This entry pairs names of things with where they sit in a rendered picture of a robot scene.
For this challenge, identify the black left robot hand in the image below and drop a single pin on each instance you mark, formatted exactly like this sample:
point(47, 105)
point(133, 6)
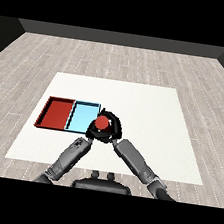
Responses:
point(90, 130)

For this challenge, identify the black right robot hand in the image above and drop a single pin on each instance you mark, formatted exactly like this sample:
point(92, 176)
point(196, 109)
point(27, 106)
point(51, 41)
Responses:
point(116, 128)

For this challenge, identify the light blue shallow open box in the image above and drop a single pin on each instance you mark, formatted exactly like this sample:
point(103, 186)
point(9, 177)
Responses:
point(81, 118)

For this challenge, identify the red shallow open box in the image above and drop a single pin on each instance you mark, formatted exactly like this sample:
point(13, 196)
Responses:
point(57, 113)

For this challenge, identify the dark grey robot body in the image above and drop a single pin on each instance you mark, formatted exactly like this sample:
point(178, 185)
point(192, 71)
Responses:
point(101, 184)

